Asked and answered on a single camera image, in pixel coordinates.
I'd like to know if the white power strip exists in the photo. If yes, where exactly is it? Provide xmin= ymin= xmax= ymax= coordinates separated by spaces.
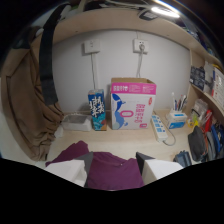
xmin=150 ymin=113 xmax=169 ymax=143

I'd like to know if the dark small bag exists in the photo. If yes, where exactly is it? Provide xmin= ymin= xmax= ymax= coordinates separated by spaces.
xmin=173 ymin=150 xmax=193 ymax=168

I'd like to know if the purple cloth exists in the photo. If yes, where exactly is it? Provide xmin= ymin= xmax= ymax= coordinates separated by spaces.
xmin=45 ymin=140 xmax=145 ymax=192

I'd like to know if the black pouch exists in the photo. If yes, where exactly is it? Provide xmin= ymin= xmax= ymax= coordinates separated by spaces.
xmin=187 ymin=125 xmax=208 ymax=164

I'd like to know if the white plastic tray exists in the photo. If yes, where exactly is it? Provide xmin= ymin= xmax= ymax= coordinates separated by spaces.
xmin=60 ymin=113 xmax=93 ymax=132

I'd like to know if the white pen holder box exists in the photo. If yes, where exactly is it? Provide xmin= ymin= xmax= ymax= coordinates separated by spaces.
xmin=165 ymin=108 xmax=189 ymax=130

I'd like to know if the blue drink carton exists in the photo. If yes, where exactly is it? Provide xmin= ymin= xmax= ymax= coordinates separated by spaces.
xmin=87 ymin=88 xmax=108 ymax=132

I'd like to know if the pink and white cardboard box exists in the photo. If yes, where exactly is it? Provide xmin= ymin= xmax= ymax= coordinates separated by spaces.
xmin=110 ymin=77 xmax=158 ymax=131

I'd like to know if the brown hanging garment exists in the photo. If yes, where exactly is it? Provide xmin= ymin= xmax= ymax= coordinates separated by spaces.
xmin=0 ymin=25 xmax=65 ymax=163

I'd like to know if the wooden shelf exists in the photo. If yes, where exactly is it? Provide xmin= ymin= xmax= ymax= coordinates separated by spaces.
xmin=53 ymin=7 xmax=224 ymax=116

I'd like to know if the white power cable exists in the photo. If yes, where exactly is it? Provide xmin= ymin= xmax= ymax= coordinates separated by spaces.
xmin=135 ymin=49 xmax=144 ymax=79

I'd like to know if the black strap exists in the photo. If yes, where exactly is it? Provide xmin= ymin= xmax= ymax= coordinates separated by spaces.
xmin=38 ymin=3 xmax=72 ymax=107

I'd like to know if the white wall socket with plug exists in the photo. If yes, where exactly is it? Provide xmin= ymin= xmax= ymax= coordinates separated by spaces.
xmin=133 ymin=38 xmax=149 ymax=54

